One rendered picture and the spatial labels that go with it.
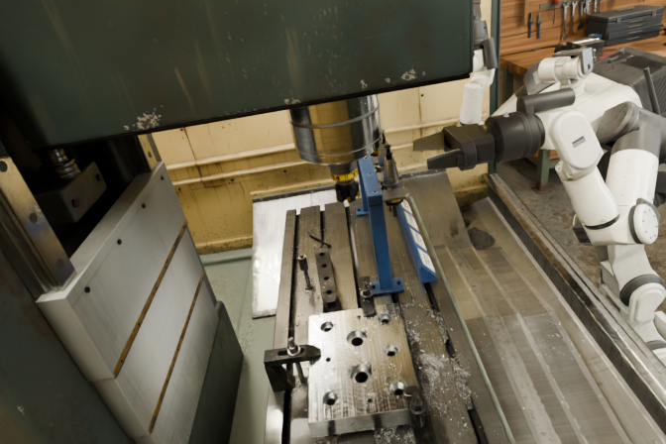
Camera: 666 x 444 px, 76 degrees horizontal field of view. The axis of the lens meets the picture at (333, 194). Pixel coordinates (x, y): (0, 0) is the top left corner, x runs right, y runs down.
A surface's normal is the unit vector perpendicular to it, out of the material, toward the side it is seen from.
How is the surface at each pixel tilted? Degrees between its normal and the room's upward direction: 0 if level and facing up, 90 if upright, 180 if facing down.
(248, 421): 0
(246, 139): 89
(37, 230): 90
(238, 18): 90
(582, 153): 75
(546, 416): 8
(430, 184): 25
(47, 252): 90
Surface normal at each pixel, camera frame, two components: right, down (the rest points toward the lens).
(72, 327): 0.04, 0.48
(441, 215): -0.13, -0.59
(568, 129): 0.06, 0.22
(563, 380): -0.15, -0.79
